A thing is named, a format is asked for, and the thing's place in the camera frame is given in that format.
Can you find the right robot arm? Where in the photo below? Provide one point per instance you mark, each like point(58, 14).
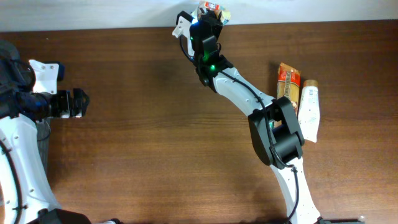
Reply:
point(274, 128)

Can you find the yellow blue snack bag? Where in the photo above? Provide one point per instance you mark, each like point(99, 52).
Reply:
point(221, 13)

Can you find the white tube with gold cap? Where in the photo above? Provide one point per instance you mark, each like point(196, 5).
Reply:
point(309, 110)

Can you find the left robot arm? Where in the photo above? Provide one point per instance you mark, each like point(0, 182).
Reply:
point(29, 96)

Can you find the orange spaghetti packet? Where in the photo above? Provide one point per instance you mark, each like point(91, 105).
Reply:
point(288, 85)

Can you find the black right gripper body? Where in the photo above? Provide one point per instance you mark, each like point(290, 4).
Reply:
point(214, 31)

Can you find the grey plastic mesh basket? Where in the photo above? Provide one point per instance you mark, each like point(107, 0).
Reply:
point(8, 50)

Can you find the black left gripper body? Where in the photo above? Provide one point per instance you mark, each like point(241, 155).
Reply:
point(61, 104)

